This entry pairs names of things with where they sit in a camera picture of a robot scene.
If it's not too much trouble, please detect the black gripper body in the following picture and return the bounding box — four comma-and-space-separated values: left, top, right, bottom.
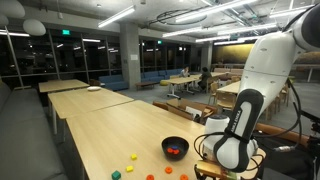
194, 165, 209, 180

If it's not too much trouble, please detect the red wooden disc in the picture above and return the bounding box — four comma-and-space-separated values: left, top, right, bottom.
173, 149, 180, 154

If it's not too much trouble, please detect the red-orange wooden disc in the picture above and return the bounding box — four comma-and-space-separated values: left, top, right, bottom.
167, 148, 173, 153

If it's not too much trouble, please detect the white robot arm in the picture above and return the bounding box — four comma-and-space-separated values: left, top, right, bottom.
204, 4, 320, 173

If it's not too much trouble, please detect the black bowl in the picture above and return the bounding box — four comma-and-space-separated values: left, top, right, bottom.
161, 136, 189, 161

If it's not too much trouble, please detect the red disc far left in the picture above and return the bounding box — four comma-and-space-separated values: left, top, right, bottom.
180, 174, 188, 180

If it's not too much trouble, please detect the orange disc centre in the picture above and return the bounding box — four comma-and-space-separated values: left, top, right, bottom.
165, 166, 173, 174

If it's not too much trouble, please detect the orange disc under gripper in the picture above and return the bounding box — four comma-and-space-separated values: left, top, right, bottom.
146, 174, 154, 180

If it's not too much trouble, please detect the yellow cube far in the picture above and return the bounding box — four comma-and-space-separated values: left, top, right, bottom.
130, 154, 137, 160

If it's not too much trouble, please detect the yellow cube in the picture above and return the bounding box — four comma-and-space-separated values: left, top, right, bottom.
130, 154, 137, 160
126, 166, 134, 172

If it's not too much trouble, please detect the yellow cube near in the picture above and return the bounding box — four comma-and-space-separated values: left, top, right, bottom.
126, 166, 134, 172

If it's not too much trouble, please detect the green cube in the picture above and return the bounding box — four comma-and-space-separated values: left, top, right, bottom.
111, 171, 121, 180

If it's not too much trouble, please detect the brown leather chair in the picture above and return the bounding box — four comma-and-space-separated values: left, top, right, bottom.
255, 123, 309, 147

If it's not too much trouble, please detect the seated person dark jacket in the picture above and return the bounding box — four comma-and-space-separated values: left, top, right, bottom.
198, 67, 211, 90

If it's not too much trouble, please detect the seated person white shirt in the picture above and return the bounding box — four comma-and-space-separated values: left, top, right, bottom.
180, 67, 190, 77

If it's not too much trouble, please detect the blue sofa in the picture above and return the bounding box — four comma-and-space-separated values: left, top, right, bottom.
99, 75, 129, 91

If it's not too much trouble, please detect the white plate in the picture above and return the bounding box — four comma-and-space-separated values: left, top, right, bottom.
87, 86, 101, 91

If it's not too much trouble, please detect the wooden table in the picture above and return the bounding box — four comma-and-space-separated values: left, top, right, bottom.
48, 88, 132, 120
38, 79, 88, 106

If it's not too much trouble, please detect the grey sofa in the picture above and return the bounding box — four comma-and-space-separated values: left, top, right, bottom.
0, 82, 68, 180

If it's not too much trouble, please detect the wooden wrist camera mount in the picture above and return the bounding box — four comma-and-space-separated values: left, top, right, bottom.
195, 160, 238, 180

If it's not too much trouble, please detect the black camera tripod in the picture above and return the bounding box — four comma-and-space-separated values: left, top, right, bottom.
300, 110, 320, 178

